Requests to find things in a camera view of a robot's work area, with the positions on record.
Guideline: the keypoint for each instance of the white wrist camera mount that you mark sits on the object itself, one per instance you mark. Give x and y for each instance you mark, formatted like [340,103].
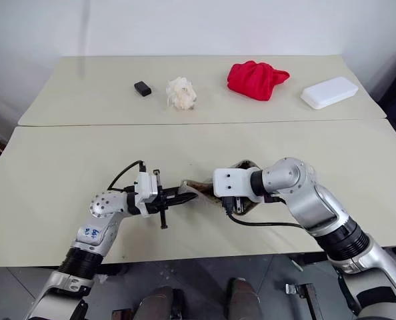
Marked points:
[145,188]
[231,181]

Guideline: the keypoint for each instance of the dark rounded shape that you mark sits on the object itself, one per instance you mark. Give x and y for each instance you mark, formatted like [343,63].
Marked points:
[159,305]
[246,300]

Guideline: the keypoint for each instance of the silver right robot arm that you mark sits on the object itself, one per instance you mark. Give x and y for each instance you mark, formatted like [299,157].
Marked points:
[291,176]

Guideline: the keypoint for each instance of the red crumpled cloth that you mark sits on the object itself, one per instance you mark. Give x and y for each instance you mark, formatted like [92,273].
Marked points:
[251,80]

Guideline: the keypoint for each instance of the grey checkered fabric pouch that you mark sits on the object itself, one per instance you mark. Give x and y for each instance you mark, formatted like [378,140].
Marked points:
[201,188]

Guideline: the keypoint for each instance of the white plastic box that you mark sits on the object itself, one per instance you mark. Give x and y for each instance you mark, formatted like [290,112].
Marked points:
[329,92]

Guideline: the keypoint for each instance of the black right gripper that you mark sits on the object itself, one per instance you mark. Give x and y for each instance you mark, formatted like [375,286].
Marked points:
[229,203]

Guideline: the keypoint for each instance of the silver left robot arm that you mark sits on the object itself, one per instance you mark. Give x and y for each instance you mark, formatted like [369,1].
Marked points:
[101,206]

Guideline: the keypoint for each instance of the small black box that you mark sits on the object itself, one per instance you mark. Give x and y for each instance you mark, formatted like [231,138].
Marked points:
[142,88]

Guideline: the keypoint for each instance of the white crumpled mesh ball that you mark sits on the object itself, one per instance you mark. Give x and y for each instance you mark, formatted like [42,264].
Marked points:
[181,95]

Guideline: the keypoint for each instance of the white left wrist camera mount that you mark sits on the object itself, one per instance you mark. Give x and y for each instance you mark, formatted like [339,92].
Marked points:
[145,188]

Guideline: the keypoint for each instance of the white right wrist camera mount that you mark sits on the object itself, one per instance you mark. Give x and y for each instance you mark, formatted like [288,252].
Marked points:
[231,181]

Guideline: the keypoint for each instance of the metal bracket with dark bar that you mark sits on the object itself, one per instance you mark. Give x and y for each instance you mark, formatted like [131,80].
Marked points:
[309,300]

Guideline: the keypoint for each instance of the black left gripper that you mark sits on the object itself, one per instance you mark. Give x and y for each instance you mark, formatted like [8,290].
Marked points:
[163,200]

